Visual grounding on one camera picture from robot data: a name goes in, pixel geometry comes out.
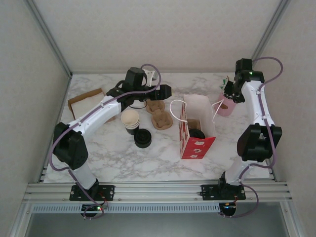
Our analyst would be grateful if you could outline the pink straw holder cup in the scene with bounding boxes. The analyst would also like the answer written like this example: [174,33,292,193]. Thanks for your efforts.
[217,93,237,117]

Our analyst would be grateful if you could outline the aluminium frame corner post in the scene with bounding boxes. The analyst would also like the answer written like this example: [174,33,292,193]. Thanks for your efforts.
[251,0,296,60]
[24,0,73,77]

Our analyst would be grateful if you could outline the grey slotted cable duct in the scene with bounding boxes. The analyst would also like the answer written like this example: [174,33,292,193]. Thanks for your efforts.
[32,203,221,213]

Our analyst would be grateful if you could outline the green coffee cup black lid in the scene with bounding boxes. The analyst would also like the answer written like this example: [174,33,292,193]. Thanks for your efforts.
[189,128,206,140]

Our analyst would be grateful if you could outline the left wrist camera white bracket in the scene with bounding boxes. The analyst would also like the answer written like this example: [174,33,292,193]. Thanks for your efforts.
[144,70,158,86]

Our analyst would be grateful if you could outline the stacked black paper cups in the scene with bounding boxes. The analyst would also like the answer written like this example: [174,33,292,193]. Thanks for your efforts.
[120,110,141,136]

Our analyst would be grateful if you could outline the aluminium mounting rail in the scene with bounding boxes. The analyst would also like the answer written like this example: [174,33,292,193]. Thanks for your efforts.
[24,181,293,203]

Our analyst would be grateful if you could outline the red paper gift bag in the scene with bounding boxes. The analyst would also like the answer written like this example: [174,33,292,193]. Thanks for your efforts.
[169,93,224,160]

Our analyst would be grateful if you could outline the brown pulp cup carrier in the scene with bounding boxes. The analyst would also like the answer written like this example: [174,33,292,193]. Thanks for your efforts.
[187,118,203,130]
[145,100,173,130]

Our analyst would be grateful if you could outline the brown cardboard tray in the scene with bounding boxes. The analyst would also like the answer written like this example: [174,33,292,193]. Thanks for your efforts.
[68,88,117,124]

